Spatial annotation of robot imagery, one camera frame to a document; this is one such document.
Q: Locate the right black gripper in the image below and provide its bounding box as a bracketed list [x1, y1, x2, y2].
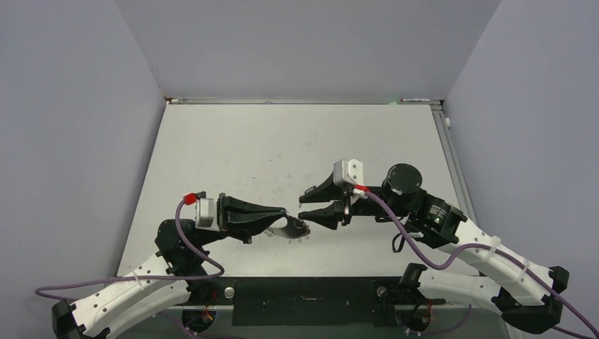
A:
[298, 171, 410, 225]

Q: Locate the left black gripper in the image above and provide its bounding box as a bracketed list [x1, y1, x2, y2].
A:
[194, 192, 286, 246]

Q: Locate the large silver keyring with keys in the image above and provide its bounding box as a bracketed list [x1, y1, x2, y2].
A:
[264, 215, 311, 242]

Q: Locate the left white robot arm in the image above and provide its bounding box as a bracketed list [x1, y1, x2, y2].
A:
[52, 191, 289, 338]

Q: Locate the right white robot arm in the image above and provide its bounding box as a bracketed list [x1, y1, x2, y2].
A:
[299, 159, 569, 334]

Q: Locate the red white marker pen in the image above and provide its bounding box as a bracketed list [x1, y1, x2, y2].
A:
[399, 98, 433, 104]

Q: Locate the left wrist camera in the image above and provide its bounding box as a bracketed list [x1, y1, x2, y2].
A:
[183, 191, 217, 230]

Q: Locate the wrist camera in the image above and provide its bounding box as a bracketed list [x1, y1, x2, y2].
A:
[333, 159, 367, 198]
[183, 191, 217, 230]

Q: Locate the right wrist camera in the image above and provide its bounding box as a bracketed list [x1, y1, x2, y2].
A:
[333, 159, 367, 198]

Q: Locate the aluminium frame rail front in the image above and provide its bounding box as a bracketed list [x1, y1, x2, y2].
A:
[100, 275, 519, 310]

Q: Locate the aluminium frame rail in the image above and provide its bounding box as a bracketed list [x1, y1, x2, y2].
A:
[423, 105, 477, 225]
[100, 275, 519, 310]
[165, 97, 443, 106]

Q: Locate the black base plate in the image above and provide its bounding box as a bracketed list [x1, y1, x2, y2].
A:
[182, 277, 443, 332]

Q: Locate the aluminium frame rail back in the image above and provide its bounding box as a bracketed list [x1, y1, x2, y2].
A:
[165, 97, 443, 106]

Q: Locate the aluminium frame rail right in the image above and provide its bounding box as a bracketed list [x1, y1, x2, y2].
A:
[423, 105, 477, 225]

